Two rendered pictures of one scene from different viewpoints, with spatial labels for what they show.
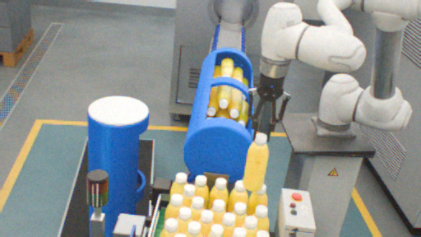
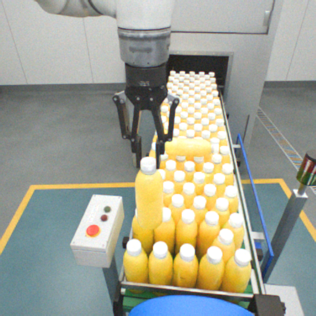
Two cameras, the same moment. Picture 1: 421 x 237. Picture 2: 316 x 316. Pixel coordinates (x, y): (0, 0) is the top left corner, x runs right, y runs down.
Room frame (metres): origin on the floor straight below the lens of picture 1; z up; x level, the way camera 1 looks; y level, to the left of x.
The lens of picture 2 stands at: (1.81, -0.10, 1.70)
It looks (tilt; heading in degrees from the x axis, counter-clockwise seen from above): 36 degrees down; 185
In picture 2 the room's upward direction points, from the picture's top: straight up
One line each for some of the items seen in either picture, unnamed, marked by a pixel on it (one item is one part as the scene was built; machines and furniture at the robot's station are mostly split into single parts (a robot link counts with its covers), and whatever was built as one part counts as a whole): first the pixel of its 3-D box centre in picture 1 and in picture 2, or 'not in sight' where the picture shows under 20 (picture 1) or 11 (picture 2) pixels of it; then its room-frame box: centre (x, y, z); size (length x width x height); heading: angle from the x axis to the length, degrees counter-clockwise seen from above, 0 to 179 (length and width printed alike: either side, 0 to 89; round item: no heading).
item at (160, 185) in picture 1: (162, 193); (263, 315); (1.49, 0.15, 0.95); 0.10 x 0.07 x 0.10; 89
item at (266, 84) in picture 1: (270, 86); (145, 86); (1.35, -0.17, 1.53); 0.08 x 0.07 x 0.09; 89
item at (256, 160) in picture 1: (256, 163); (149, 195); (1.35, -0.18, 1.24); 0.07 x 0.07 x 0.19
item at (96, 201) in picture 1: (97, 194); (308, 174); (1.15, 0.31, 1.18); 0.06 x 0.06 x 0.05
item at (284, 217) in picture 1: (295, 217); (100, 228); (1.32, -0.34, 1.05); 0.20 x 0.10 x 0.10; 179
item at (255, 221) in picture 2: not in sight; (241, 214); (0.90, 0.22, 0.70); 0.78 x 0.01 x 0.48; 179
